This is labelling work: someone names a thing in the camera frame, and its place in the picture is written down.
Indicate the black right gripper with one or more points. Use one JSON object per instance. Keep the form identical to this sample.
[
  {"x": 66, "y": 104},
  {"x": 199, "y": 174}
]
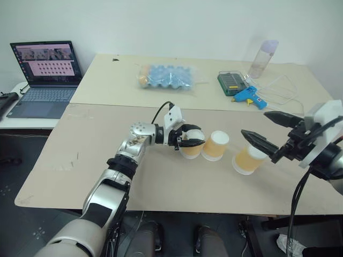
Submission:
[{"x": 297, "y": 144}]

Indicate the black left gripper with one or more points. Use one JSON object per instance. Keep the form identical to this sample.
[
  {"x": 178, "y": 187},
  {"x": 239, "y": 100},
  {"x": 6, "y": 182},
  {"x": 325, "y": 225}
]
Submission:
[{"x": 175, "y": 139}]

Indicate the orange paper cup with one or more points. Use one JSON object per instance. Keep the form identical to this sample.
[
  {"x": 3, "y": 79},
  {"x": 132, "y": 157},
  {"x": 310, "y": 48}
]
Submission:
[
  {"x": 214, "y": 147},
  {"x": 190, "y": 152},
  {"x": 246, "y": 162}
]

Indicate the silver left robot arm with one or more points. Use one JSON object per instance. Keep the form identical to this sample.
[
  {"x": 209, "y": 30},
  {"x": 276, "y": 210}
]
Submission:
[{"x": 105, "y": 196}]

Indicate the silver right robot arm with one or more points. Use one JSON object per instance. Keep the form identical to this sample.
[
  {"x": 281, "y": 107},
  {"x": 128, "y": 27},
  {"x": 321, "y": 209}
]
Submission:
[{"x": 332, "y": 162}]

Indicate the crumpled white paper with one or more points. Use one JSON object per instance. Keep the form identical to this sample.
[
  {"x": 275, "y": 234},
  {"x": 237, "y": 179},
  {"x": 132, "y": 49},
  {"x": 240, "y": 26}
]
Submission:
[{"x": 290, "y": 245}]

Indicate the blue hot glue gun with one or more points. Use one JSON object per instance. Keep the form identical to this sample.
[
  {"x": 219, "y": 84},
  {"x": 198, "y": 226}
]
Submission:
[{"x": 250, "y": 96}]

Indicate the green screwdriver bit case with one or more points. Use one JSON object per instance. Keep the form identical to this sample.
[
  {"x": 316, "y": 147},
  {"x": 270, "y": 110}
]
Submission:
[{"x": 231, "y": 82}]

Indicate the blue egg tray in bag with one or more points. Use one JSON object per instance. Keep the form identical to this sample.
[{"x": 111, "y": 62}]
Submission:
[{"x": 167, "y": 77}]

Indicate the clear bottle with purple lid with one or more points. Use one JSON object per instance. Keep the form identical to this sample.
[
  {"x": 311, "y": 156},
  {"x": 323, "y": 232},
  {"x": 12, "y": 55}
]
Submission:
[{"x": 261, "y": 60}]

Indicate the small black clip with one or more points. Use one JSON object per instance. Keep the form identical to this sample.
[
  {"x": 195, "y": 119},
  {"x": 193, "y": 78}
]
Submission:
[{"x": 115, "y": 59}]

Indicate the dark rounded shape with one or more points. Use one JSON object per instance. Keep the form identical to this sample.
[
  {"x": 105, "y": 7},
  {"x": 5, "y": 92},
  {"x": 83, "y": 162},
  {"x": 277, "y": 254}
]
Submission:
[
  {"x": 210, "y": 242},
  {"x": 146, "y": 241}
]

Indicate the grey open laptop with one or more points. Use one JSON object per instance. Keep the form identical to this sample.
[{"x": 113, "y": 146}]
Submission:
[{"x": 44, "y": 80}]

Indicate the white side table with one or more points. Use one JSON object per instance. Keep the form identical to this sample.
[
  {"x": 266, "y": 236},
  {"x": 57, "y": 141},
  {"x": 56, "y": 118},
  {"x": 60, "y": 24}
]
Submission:
[{"x": 29, "y": 121}]

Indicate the black device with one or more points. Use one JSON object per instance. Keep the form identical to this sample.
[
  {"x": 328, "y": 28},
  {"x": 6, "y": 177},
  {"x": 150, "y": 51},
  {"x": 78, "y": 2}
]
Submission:
[{"x": 6, "y": 100}]

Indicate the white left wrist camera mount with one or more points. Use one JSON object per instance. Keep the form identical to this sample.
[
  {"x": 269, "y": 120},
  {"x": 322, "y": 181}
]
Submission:
[{"x": 173, "y": 117}]

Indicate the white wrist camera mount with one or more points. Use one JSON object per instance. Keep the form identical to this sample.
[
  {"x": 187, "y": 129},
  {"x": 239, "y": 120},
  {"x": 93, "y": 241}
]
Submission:
[
  {"x": 330, "y": 112},
  {"x": 173, "y": 117}
]

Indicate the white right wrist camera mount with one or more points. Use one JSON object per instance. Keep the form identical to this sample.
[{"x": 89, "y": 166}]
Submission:
[{"x": 330, "y": 112}]

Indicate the black table frame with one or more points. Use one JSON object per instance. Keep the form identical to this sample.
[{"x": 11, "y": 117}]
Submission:
[{"x": 253, "y": 237}]

